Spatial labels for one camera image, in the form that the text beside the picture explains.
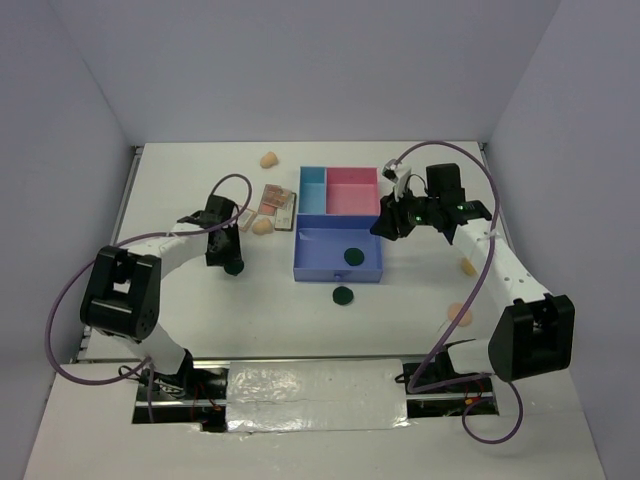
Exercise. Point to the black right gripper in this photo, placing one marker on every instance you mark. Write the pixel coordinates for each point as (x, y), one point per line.
(391, 217)

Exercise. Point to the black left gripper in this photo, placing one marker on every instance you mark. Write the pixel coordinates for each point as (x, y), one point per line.
(234, 252)

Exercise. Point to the dark green round compact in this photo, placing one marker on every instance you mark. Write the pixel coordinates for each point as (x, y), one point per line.
(354, 256)

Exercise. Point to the dark green compact front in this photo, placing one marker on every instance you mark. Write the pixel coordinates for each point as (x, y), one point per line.
(342, 295)

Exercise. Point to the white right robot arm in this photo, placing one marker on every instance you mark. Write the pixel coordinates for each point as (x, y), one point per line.
(534, 333)

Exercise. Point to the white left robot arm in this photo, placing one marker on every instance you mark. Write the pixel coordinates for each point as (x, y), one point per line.
(122, 298)

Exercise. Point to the yellow teardrop makeup sponge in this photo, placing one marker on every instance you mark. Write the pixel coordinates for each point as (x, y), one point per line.
(467, 267)

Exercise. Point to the orange square blush palette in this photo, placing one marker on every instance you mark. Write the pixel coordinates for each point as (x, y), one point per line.
(246, 219)

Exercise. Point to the tan sponge beside palettes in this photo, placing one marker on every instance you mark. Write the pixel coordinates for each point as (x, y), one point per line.
(262, 226)

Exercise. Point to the pink blush palette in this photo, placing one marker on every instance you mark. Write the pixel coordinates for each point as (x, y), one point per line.
(268, 206)

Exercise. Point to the three-colour compartment organizer tray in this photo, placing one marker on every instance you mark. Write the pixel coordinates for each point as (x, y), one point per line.
(337, 207)

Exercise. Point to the patterned eyeshadow palette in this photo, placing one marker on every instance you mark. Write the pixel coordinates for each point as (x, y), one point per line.
(275, 196)

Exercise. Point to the pink round puff near base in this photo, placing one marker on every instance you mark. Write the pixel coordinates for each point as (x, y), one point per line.
(453, 312)

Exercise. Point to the tan sponge at back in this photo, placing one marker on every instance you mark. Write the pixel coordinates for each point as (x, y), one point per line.
(269, 160)

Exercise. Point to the silver tape covered panel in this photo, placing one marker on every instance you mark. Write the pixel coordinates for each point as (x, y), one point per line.
(328, 395)

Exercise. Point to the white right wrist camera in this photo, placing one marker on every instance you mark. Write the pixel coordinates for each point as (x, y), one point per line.
(399, 175)

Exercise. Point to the aluminium table edge rail left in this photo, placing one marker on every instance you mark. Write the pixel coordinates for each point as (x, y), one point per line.
(94, 305)

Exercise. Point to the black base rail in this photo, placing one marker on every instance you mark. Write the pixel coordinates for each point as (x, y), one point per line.
(206, 408)

